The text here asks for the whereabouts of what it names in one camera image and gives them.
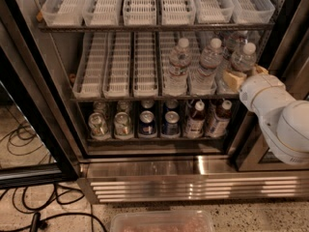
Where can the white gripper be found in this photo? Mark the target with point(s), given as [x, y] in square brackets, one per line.
[256, 90]

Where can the water bottle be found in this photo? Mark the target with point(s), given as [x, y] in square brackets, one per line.
[210, 58]
[240, 63]
[235, 40]
[179, 61]

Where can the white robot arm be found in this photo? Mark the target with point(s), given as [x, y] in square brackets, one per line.
[283, 120]

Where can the brown tea bottle right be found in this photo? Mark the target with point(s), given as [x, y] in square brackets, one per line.
[219, 119]

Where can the brown tea bottle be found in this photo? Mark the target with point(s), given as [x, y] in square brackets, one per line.
[219, 119]
[195, 120]

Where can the brown tea bottle left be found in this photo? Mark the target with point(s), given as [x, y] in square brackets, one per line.
[195, 120]

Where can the stainless steel display fridge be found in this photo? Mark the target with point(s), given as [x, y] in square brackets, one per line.
[38, 70]

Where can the middle clear tray far right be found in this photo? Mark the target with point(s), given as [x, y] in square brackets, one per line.
[222, 88]

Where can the clear tray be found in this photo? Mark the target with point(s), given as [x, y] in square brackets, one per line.
[194, 88]
[222, 88]
[177, 12]
[63, 12]
[167, 40]
[88, 81]
[144, 70]
[117, 68]
[101, 12]
[213, 11]
[139, 12]
[252, 11]

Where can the top clear tray far right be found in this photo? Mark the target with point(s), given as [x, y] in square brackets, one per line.
[252, 11]

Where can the blue pepsi can rear right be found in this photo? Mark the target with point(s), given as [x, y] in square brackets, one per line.
[171, 105]

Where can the blue pepsi can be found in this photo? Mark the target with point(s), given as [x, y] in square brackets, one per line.
[146, 125]
[171, 127]
[148, 105]
[171, 105]

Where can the blue pepsi can front right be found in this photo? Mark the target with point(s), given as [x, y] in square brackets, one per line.
[171, 127]

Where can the blue pepsi can rear left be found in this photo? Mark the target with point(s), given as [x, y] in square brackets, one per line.
[148, 105]

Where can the blue pepsi can front left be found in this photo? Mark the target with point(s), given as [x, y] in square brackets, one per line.
[146, 125]

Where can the green soda can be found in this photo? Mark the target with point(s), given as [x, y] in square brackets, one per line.
[124, 106]
[98, 126]
[101, 107]
[123, 126]

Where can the green soda can rear left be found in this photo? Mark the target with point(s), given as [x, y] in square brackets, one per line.
[101, 107]

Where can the green soda can front left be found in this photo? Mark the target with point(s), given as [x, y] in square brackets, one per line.
[98, 126]

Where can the middle clear tray far left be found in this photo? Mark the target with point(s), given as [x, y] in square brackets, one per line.
[88, 81]

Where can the clear plastic bin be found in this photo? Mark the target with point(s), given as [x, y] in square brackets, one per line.
[163, 221]

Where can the top clear tray far left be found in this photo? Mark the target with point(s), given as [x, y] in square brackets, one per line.
[63, 12]

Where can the top wire fridge shelf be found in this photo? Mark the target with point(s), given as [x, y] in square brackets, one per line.
[158, 28]

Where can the wire fridge shelf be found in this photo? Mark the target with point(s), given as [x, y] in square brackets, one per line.
[158, 28]
[159, 98]

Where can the middle wire fridge shelf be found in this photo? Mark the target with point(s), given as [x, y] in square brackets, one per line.
[159, 98]

